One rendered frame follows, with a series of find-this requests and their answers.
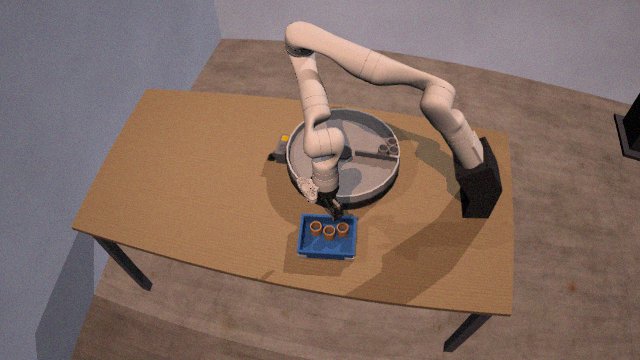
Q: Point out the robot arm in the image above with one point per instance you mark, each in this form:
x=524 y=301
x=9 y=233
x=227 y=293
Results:
x=325 y=146

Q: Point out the dark blue open crate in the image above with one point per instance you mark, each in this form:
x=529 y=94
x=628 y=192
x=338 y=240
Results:
x=335 y=249

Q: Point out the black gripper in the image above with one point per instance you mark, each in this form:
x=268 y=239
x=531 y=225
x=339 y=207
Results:
x=338 y=207

